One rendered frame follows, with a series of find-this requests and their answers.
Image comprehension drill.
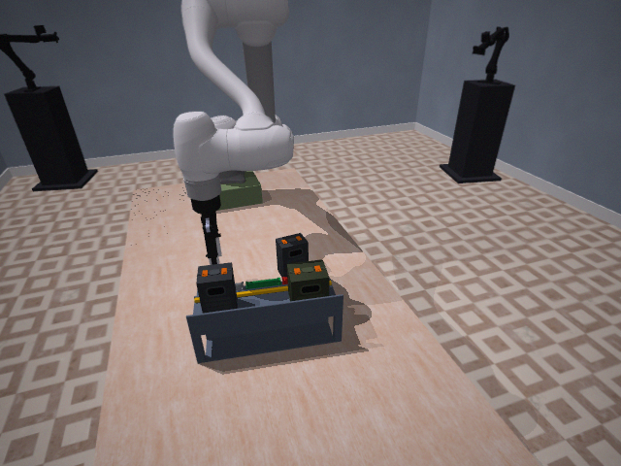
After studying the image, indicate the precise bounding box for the green open bin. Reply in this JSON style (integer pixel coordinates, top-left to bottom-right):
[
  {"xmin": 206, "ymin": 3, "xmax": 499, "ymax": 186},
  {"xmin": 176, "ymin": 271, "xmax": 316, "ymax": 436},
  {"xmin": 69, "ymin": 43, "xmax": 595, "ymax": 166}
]
[{"xmin": 245, "ymin": 278, "xmax": 281, "ymax": 289}]

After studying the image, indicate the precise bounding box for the yellow flat bar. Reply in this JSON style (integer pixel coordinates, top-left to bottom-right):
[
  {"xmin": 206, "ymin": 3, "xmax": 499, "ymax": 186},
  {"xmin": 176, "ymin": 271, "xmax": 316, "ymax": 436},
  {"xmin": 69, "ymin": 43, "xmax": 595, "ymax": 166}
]
[{"xmin": 194, "ymin": 286, "xmax": 288, "ymax": 303}]

